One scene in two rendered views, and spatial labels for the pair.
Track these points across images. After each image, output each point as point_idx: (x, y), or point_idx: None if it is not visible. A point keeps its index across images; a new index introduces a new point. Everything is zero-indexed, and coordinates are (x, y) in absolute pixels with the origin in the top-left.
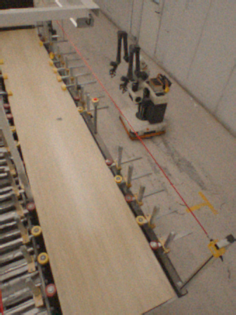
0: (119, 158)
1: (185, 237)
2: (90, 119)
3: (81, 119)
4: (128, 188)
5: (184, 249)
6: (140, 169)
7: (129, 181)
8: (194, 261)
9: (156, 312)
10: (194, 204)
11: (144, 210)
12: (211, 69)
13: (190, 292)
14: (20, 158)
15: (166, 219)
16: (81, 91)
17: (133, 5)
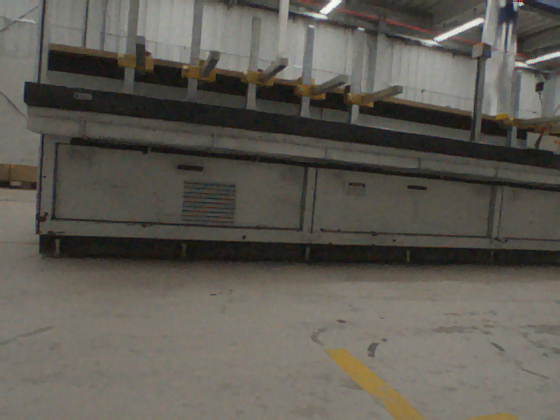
0: (352, 66)
1: (195, 322)
2: (510, 140)
3: (470, 111)
4: (300, 107)
5: (145, 310)
6: (518, 308)
7: (302, 76)
8: (85, 315)
9: (34, 262)
10: (386, 380)
11: (325, 291)
12: None
13: (3, 291)
14: (284, 36)
15: (287, 309)
16: (543, 94)
17: None
